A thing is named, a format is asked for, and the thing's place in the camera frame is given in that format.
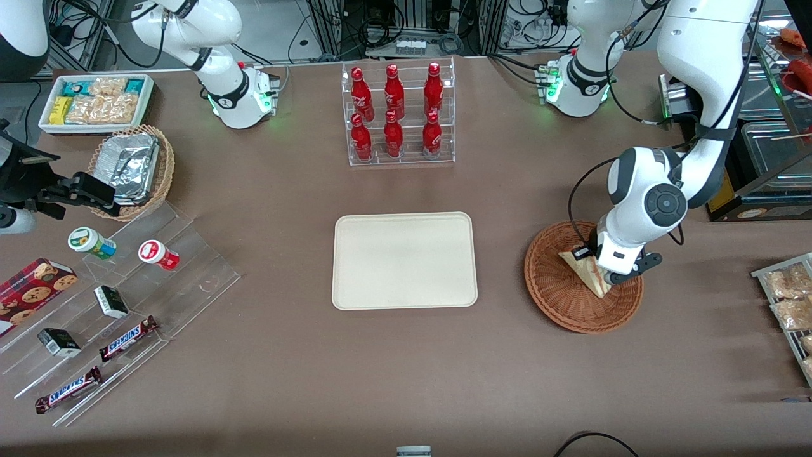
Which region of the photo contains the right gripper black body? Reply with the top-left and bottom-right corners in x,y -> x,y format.
0,119 -> 64,220

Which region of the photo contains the triangle sandwich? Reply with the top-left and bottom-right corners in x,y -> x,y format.
558,246 -> 613,299

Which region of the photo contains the large round brown wicker basket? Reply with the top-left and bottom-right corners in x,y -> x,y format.
524,220 -> 644,334

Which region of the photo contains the small light wicker basket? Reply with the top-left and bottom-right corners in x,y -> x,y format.
88,124 -> 176,222

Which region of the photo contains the beige plastic tray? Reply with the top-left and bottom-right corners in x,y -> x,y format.
332,211 -> 478,311

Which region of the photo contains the stack of foil trays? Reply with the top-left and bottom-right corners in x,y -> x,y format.
95,133 -> 160,206

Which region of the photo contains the green lid snack cup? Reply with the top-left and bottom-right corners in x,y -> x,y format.
68,227 -> 117,260

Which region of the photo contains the yellow snack package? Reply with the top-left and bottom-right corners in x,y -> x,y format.
49,96 -> 74,126

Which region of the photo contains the clear bag of rice crackers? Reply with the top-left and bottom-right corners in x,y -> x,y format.
89,77 -> 129,97
65,94 -> 141,125

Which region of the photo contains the red lid snack cup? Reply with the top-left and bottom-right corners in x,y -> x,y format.
138,239 -> 180,272

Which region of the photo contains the white plastic snack bin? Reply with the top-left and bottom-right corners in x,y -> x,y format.
38,73 -> 156,136

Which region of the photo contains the small black box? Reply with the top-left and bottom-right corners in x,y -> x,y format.
37,328 -> 82,357
94,285 -> 129,319

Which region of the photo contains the red plaid cookie box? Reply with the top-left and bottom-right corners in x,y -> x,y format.
0,258 -> 79,338

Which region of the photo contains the clear acrylic stepped display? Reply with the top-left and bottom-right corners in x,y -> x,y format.
0,200 -> 242,427

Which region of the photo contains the Snickers chocolate bar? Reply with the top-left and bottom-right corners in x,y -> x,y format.
98,315 -> 159,363
35,366 -> 103,414

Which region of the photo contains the steel food pan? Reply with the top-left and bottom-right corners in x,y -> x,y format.
736,60 -> 790,121
739,121 -> 812,185

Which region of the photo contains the red cola bottle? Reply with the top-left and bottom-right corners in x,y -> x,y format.
384,63 -> 405,120
350,113 -> 374,162
383,110 -> 405,159
422,110 -> 443,159
424,62 -> 444,118
350,66 -> 375,123

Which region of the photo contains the clear acrylic bottle rack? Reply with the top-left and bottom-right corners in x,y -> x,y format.
341,56 -> 456,168

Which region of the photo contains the aluminium equipment rack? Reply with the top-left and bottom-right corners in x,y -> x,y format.
308,0 -> 508,58

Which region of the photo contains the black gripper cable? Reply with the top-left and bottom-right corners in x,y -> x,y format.
568,157 -> 625,248

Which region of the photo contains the black looped table cable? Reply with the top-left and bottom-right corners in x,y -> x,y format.
554,432 -> 639,457

